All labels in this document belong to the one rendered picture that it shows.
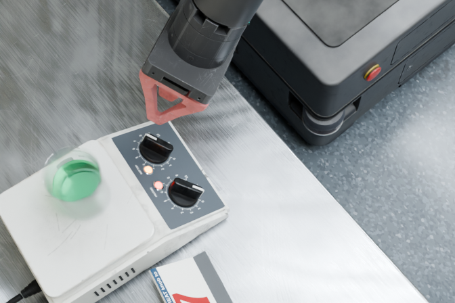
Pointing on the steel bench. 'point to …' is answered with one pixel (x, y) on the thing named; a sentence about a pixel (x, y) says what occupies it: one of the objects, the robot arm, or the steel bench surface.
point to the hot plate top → (74, 229)
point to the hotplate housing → (151, 249)
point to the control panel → (168, 175)
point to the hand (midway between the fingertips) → (162, 104)
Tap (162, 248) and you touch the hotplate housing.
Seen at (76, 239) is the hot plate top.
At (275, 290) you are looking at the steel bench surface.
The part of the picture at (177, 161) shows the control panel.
